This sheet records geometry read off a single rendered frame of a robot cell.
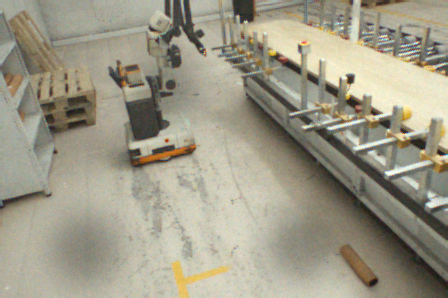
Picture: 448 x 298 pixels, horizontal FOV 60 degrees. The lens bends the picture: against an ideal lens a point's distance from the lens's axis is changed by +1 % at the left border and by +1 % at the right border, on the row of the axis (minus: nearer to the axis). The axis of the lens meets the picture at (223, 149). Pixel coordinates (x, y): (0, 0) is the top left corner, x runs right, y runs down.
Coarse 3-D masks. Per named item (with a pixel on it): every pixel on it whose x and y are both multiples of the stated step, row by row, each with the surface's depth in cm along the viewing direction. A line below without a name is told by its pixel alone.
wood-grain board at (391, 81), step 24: (264, 24) 477; (288, 24) 463; (288, 48) 379; (312, 48) 371; (336, 48) 362; (360, 48) 355; (312, 72) 315; (336, 72) 309; (360, 72) 303; (384, 72) 298; (408, 72) 292; (360, 96) 264; (384, 96) 260; (408, 96) 256; (432, 96) 253; (408, 120) 228
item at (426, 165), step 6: (444, 156) 182; (420, 162) 180; (426, 162) 180; (432, 162) 179; (402, 168) 177; (408, 168) 177; (414, 168) 177; (420, 168) 178; (426, 168) 179; (384, 174) 176; (390, 174) 174; (396, 174) 175; (402, 174) 176; (408, 174) 177
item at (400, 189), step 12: (228, 48) 475; (240, 60) 426; (252, 72) 390; (264, 84) 363; (276, 84) 354; (276, 96) 341; (288, 96) 328; (288, 108) 322; (312, 120) 285; (348, 144) 250; (348, 156) 247; (360, 156) 237; (360, 168) 237; (372, 168) 225; (384, 168) 223; (384, 180) 217; (396, 180) 212; (396, 192) 209; (408, 192) 203; (408, 204) 202; (420, 204) 194; (420, 216) 195; (432, 216) 187; (444, 216) 185; (432, 228) 188; (444, 228) 181
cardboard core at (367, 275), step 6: (348, 246) 257; (342, 252) 257; (348, 252) 253; (354, 252) 253; (348, 258) 251; (354, 258) 248; (360, 258) 248; (354, 264) 246; (360, 264) 243; (366, 264) 244; (360, 270) 241; (366, 270) 239; (360, 276) 241; (366, 276) 236; (372, 276) 235; (366, 282) 236; (372, 282) 239
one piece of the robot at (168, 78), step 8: (152, 32) 350; (160, 32) 349; (152, 40) 349; (152, 48) 358; (152, 56) 361; (160, 56) 364; (160, 64) 368; (168, 64) 377; (160, 72) 370; (168, 72) 369; (160, 80) 381; (168, 80) 373; (176, 80) 375; (160, 88) 398; (168, 88) 376; (176, 88) 379
